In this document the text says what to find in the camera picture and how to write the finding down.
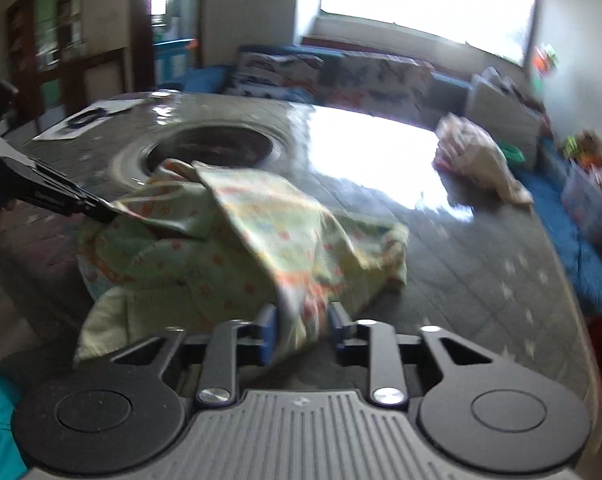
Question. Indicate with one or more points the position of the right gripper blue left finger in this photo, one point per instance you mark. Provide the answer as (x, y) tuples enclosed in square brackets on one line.
[(234, 344)]

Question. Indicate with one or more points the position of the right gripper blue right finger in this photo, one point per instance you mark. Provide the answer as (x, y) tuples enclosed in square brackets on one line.
[(373, 345)]

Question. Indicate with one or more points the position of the colourful patterned children's garment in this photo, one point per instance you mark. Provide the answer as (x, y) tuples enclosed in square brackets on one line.
[(198, 245)]

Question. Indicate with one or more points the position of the pile of cream pink clothes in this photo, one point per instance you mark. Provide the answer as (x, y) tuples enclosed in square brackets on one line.
[(469, 151)]

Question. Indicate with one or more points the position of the white paper sheet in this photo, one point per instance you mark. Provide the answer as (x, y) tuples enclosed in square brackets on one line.
[(60, 132)]

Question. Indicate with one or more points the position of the dark wooden cabinet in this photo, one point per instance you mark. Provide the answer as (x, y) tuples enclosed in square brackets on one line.
[(66, 53)]

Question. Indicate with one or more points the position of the blue cabinet in doorway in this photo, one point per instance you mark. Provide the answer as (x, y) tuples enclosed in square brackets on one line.
[(173, 59)]

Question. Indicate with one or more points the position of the blue fuzzy blanket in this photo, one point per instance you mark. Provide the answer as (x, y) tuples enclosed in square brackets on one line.
[(581, 260)]

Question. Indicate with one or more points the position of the black round induction cooktop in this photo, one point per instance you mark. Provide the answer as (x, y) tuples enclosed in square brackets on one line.
[(224, 146)]

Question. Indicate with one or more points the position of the green plastic basin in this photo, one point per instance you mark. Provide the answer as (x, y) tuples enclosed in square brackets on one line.
[(512, 154)]

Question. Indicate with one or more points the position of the clear plastic storage bin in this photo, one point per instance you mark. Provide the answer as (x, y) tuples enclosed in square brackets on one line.
[(582, 200)]

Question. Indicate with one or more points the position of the grey plain cushion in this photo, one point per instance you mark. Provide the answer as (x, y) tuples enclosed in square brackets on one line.
[(504, 118)]

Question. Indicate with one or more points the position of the right butterfly print cushion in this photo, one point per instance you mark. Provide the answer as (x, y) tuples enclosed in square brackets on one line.
[(381, 85)]

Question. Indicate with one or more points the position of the butterfly print cushion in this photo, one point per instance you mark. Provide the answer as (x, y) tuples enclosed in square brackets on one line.
[(293, 77), (381, 85)]

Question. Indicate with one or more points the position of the blue sofa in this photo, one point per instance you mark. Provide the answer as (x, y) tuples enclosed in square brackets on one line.
[(445, 94)]

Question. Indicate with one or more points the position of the teddy bear plush toy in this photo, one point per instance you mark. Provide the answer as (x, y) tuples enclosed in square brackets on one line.
[(584, 148)]

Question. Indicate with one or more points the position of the left butterfly print cushion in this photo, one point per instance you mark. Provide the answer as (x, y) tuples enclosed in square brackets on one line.
[(293, 77)]

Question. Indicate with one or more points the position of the colourful pinwheel toy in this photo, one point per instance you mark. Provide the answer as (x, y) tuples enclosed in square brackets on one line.
[(544, 64)]

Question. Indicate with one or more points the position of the black handle tool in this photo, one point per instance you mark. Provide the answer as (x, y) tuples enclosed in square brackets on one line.
[(86, 118)]

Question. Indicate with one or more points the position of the window with frame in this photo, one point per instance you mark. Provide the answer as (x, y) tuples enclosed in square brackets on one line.
[(426, 2)]

